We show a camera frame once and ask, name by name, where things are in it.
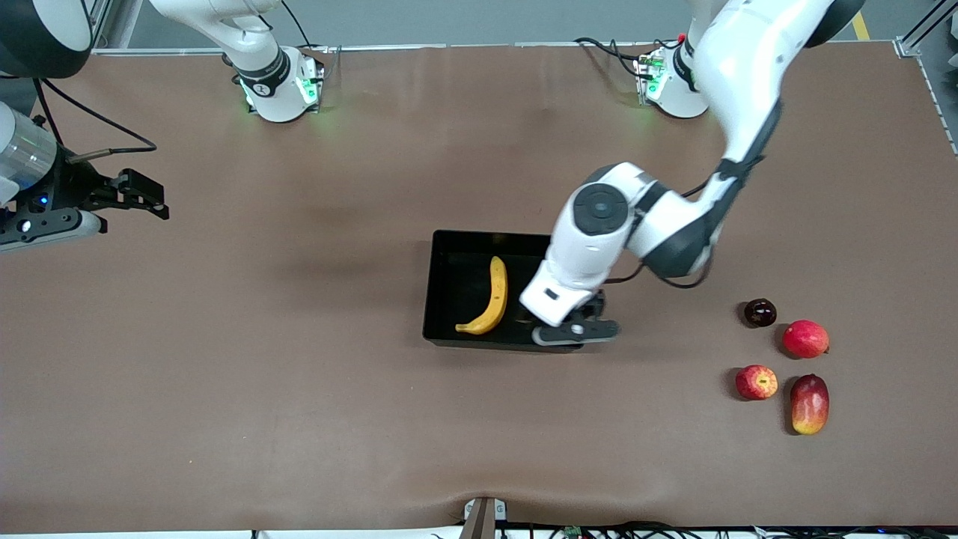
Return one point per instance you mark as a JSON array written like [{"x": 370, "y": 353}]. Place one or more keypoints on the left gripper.
[{"x": 596, "y": 303}]

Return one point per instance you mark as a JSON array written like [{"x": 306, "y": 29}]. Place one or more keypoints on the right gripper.
[{"x": 77, "y": 186}]

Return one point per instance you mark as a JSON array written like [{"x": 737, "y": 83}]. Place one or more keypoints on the yellow banana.
[{"x": 498, "y": 292}]

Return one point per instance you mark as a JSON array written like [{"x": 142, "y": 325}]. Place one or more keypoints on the black plastic box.
[{"x": 456, "y": 284}]

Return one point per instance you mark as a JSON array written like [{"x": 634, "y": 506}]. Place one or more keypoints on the red yellow-speckled apple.
[{"x": 756, "y": 383}]

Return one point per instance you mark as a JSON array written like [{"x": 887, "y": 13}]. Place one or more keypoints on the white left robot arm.
[{"x": 748, "y": 60}]

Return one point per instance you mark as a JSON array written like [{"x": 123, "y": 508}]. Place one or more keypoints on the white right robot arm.
[{"x": 258, "y": 52}]

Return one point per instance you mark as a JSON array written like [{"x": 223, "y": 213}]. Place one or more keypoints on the dark purple plum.
[{"x": 760, "y": 313}]

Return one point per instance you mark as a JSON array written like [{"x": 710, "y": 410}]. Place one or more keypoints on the small green circuit board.
[{"x": 574, "y": 532}]

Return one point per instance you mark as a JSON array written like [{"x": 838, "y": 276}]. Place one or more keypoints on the red round peach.
[{"x": 804, "y": 339}]

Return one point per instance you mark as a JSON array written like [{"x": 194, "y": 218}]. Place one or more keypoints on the brown table mat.
[{"x": 299, "y": 412}]

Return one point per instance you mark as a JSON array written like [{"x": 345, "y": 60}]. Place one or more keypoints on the red yellow mango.
[{"x": 810, "y": 404}]

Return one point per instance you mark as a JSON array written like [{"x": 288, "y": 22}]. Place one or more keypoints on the aluminium frame profile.
[
  {"x": 112, "y": 22},
  {"x": 924, "y": 30}
]

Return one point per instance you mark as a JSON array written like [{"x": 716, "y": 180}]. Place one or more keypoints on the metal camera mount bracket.
[{"x": 483, "y": 520}]

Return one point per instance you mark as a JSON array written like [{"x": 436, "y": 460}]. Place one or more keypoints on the silver table edge rail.
[{"x": 486, "y": 46}]

